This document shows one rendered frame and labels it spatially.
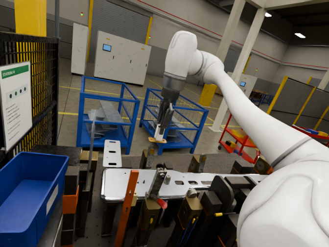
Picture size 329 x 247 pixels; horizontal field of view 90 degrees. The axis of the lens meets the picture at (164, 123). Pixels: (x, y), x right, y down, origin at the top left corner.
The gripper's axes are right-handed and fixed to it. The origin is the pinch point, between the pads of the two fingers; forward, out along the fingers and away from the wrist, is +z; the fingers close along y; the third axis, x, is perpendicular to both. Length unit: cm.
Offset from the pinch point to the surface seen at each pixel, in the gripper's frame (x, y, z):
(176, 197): -13.5, -10.3, 29.0
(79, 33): 155, 753, -40
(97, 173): 23, 42, 59
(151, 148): -3.6, 16.1, 18.6
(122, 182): 12.0, 0.5, 29.2
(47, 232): 36, -24, 26
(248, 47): -301, 328, -113
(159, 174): 2.0, -17.2, 9.3
